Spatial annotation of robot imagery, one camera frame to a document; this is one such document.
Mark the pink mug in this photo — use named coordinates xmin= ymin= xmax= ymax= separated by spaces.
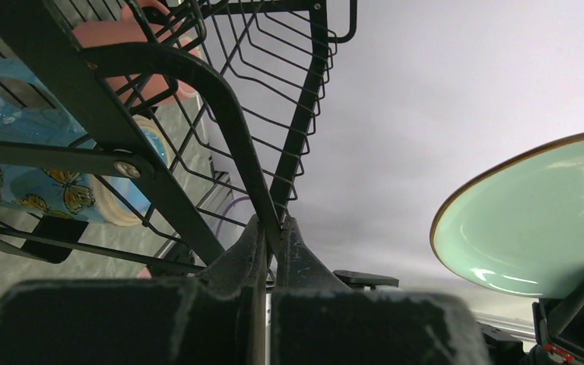
xmin=72 ymin=1 xmax=203 ymax=111

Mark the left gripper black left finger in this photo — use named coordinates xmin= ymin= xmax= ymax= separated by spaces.
xmin=0 ymin=217 xmax=266 ymax=364

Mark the blue mug orange inside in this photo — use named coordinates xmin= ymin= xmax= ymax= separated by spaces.
xmin=0 ymin=59 xmax=151 ymax=227

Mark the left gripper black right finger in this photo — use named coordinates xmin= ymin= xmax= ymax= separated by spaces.
xmin=270 ymin=217 xmax=490 ymax=364

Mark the black wire dish rack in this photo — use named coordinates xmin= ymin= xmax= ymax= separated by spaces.
xmin=0 ymin=1 xmax=357 ymax=275

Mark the light blue flower plate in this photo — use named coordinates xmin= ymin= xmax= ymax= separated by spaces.
xmin=430 ymin=132 xmax=584 ymax=299

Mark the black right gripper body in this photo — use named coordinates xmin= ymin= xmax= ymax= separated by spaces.
xmin=531 ymin=259 xmax=584 ymax=365

